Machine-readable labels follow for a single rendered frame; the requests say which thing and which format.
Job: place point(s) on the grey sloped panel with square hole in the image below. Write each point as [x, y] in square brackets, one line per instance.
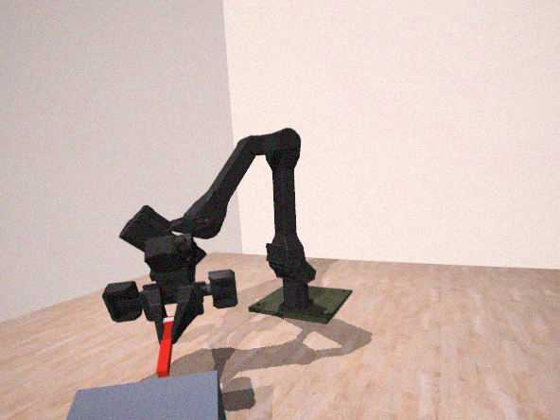
[187, 397]

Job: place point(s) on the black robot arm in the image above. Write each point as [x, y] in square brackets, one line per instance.
[152, 234]

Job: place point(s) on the red square peg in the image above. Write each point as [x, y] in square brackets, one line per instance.
[165, 353]

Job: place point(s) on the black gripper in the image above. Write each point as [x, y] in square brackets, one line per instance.
[175, 286]

